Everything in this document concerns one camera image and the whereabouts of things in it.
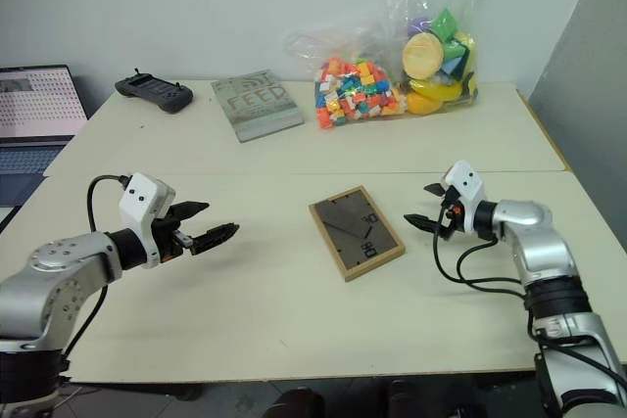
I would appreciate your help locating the round yellow toy bread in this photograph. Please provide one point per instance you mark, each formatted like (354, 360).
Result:
(421, 56)

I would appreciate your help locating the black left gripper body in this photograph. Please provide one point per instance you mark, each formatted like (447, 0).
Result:
(169, 242)

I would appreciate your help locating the clear bag of toy food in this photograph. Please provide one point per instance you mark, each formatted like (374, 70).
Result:
(441, 60)

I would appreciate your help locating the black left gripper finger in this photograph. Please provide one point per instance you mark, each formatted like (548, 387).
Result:
(215, 237)
(190, 209)

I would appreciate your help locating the wooden framed picture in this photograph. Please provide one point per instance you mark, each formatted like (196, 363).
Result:
(356, 233)

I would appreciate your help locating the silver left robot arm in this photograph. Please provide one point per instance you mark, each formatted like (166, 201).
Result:
(54, 286)

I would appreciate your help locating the clear bag of building bricks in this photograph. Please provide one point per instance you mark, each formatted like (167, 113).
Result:
(355, 92)

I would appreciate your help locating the laptop computer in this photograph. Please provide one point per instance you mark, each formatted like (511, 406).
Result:
(34, 109)

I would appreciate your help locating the black handheld remote controller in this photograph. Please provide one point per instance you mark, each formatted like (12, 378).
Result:
(154, 91)

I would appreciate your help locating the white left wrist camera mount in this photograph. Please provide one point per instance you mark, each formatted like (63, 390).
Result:
(139, 202)

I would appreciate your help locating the green toy block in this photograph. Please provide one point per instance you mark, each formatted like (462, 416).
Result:
(446, 24)

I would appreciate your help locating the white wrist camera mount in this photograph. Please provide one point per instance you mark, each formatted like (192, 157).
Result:
(139, 202)
(467, 188)

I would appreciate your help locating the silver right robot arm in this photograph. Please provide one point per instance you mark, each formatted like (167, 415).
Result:
(544, 246)

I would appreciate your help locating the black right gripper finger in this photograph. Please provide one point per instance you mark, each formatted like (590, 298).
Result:
(434, 189)
(421, 222)

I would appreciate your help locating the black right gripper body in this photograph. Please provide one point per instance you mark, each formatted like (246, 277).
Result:
(453, 222)

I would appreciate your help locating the dark rounded shape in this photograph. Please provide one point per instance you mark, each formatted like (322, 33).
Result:
(300, 404)

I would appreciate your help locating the grey book with red letters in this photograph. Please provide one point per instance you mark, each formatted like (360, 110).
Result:
(257, 105)

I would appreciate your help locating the yellow toy banana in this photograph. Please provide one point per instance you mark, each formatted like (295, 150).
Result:
(436, 90)

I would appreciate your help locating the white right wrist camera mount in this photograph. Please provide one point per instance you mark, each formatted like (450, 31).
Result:
(467, 188)

